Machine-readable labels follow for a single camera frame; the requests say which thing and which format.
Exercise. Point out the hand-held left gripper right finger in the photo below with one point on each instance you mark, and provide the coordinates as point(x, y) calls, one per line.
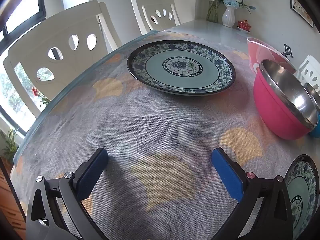
point(226, 175)

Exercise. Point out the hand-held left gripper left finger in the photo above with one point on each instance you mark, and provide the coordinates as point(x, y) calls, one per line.
point(92, 172)

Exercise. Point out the small floral ceramic plate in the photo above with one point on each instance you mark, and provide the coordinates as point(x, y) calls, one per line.
point(302, 180)

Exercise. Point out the pink steel-lined bowl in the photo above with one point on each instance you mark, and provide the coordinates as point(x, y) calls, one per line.
point(275, 105)

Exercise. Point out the blue steel-lined bowl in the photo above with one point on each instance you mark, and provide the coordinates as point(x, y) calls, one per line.
point(315, 130)

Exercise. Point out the large floral ceramic plate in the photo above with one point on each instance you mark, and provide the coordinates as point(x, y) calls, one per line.
point(180, 65)

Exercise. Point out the fan-pattern tablecloth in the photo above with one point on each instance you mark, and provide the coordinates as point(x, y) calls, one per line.
point(150, 130)

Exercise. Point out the green potted plant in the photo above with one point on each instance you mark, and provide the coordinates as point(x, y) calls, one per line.
point(11, 142)

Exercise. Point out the wooden cabinet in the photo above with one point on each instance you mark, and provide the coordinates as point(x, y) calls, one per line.
point(10, 205)

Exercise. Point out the white dining chair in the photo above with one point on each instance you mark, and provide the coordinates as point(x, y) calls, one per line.
point(147, 7)
point(75, 62)
point(310, 65)

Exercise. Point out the pink floral container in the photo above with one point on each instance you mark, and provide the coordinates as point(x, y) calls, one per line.
point(260, 52)

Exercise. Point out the small black stand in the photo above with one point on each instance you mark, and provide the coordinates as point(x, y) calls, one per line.
point(288, 51)

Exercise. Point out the white ribbed vase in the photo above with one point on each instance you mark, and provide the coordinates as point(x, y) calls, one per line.
point(228, 16)

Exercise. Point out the glass vase with green stems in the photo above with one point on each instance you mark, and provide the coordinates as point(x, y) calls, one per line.
point(213, 10)

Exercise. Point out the dark-framed window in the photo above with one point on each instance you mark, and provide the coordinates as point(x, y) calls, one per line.
point(25, 21)

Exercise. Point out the framed wall picture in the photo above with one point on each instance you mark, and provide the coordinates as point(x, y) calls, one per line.
point(301, 11)

